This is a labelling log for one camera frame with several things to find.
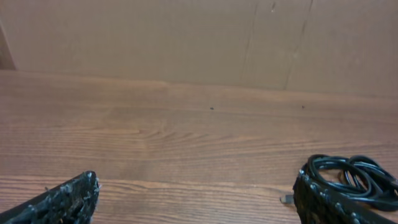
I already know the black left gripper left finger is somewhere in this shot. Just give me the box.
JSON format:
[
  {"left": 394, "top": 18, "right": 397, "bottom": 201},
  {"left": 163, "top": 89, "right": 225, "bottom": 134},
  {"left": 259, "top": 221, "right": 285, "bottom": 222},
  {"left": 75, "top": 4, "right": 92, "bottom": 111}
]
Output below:
[{"left": 1, "top": 170, "right": 100, "bottom": 224}]

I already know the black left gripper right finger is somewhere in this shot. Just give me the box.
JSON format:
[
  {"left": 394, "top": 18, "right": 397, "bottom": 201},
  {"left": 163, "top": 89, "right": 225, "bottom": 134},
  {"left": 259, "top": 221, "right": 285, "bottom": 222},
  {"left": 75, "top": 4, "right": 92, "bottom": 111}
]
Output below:
[{"left": 293, "top": 170, "right": 396, "bottom": 224}]

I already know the black usb cable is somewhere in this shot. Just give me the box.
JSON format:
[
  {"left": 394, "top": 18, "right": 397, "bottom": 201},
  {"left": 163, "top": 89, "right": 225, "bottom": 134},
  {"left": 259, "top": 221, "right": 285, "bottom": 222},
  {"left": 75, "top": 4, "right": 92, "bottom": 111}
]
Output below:
[{"left": 279, "top": 154, "right": 398, "bottom": 212}]

